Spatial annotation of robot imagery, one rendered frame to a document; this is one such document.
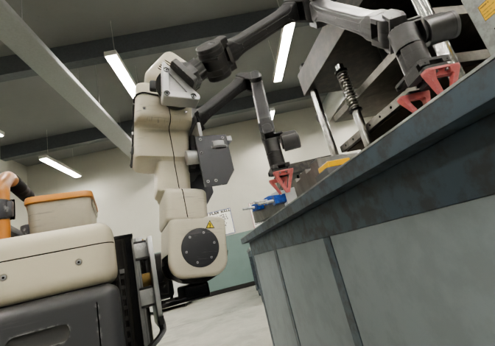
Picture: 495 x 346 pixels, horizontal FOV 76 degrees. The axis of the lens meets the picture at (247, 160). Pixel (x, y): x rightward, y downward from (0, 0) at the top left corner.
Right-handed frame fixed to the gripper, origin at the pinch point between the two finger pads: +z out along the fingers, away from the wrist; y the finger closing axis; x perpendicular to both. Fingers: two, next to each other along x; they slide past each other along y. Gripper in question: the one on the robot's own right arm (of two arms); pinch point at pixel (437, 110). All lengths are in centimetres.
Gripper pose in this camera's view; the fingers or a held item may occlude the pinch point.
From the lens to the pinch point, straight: 73.1
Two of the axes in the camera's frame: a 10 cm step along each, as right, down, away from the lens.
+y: -0.1, 3.0, 9.5
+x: -9.7, 2.2, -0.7
